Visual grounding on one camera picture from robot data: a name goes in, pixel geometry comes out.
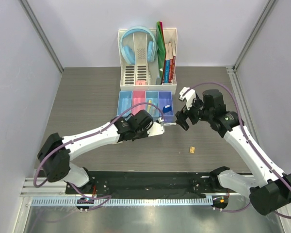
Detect pastel four-compartment organizer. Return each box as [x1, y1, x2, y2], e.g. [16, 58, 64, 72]
[117, 91, 175, 123]

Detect brown capped white marker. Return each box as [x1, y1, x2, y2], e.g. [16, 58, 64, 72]
[164, 123, 176, 126]

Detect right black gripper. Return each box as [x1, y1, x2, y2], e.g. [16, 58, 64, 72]
[176, 95, 213, 130]

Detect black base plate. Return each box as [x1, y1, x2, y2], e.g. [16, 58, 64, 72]
[65, 170, 233, 200]

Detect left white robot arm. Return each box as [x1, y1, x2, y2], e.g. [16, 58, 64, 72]
[37, 110, 164, 194]

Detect blue correction tape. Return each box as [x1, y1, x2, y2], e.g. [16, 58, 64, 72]
[162, 105, 172, 114]

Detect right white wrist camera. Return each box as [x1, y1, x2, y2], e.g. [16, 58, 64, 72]
[178, 87, 196, 110]

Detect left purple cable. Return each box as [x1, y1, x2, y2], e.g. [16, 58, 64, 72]
[33, 102, 164, 212]

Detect aluminium frame rail right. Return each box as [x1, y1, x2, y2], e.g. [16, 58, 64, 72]
[226, 0, 286, 195]

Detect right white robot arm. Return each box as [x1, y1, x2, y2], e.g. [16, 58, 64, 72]
[176, 87, 291, 216]

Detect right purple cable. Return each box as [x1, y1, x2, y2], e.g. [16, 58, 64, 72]
[184, 82, 291, 219]

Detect purple cable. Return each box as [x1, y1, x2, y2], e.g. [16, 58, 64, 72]
[184, 82, 291, 219]
[33, 102, 164, 212]

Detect white cable duct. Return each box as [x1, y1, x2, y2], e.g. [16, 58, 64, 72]
[31, 196, 213, 207]

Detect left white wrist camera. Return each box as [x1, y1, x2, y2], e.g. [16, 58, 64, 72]
[147, 117, 165, 137]

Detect pink sticky note block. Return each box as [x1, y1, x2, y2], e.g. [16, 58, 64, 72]
[136, 80, 146, 85]

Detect aluminium frame rail left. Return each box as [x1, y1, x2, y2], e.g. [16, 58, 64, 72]
[18, 0, 64, 74]

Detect green folder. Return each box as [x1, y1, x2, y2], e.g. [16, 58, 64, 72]
[156, 21, 166, 82]

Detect blue headphones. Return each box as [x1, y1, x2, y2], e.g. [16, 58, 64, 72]
[119, 26, 158, 66]

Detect yellow highlighter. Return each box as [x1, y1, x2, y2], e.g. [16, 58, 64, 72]
[147, 99, 157, 116]

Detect aluminium frame rail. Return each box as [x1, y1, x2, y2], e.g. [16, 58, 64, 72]
[226, 0, 286, 195]
[18, 0, 64, 74]

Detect white desktop file rack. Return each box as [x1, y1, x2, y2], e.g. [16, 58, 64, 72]
[117, 29, 177, 95]

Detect small yellow eraser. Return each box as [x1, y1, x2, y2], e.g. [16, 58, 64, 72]
[189, 147, 195, 153]

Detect red books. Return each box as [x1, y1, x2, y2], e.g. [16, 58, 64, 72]
[162, 42, 176, 83]

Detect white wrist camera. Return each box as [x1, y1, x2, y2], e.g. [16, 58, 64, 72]
[147, 117, 165, 137]
[178, 87, 196, 110]

